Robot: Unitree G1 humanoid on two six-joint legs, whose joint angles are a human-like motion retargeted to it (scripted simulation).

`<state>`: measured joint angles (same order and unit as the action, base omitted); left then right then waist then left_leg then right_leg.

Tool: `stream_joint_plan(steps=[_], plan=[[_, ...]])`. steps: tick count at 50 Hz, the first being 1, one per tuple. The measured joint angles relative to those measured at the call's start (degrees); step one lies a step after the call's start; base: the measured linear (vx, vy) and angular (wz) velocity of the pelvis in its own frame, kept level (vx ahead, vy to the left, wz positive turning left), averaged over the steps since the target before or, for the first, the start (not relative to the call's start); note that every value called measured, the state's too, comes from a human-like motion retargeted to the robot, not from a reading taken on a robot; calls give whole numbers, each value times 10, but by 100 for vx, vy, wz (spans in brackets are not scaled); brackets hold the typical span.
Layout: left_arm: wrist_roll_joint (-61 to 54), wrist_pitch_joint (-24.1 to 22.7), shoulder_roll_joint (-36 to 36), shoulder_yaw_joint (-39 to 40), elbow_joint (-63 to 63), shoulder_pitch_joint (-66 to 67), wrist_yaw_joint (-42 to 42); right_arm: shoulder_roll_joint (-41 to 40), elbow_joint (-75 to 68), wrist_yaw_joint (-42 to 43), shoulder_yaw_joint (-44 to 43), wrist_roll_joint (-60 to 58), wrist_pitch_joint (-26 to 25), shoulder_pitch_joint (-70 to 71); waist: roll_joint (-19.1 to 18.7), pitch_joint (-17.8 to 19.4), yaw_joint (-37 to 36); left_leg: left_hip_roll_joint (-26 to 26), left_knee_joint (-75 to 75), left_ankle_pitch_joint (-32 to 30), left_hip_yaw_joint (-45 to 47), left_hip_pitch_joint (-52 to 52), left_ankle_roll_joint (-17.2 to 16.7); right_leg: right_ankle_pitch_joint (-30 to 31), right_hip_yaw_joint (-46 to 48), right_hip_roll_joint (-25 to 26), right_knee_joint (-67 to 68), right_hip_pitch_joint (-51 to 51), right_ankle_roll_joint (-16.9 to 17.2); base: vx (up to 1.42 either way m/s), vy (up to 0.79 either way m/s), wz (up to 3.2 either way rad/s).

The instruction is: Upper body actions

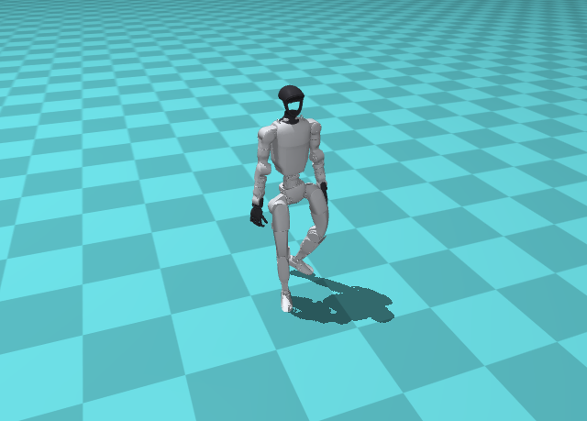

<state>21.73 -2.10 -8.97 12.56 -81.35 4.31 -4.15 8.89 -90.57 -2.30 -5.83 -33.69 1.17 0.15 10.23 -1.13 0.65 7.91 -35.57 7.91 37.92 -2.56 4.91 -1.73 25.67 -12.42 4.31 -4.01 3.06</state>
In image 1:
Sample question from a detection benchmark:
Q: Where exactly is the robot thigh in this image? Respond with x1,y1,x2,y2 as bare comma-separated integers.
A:
268,194,291,260
305,183,329,242

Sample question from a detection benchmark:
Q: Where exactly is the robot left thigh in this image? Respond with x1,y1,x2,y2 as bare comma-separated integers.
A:
305,183,329,242

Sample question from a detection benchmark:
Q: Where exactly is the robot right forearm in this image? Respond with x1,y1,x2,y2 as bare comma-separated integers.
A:
252,163,267,205

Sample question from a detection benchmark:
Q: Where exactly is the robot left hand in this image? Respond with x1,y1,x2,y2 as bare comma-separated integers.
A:
320,182,327,201

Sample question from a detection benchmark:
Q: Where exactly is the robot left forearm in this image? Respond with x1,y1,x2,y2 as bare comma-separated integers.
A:
312,152,327,189

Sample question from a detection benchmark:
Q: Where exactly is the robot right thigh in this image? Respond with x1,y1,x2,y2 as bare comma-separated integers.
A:
268,194,291,260

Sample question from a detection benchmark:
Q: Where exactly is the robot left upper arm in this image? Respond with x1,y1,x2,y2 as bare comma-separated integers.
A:
306,118,325,163

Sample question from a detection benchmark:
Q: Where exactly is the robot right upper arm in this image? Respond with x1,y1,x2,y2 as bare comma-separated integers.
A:
257,125,277,175

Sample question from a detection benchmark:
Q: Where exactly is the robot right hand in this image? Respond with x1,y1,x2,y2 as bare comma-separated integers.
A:
250,198,268,227

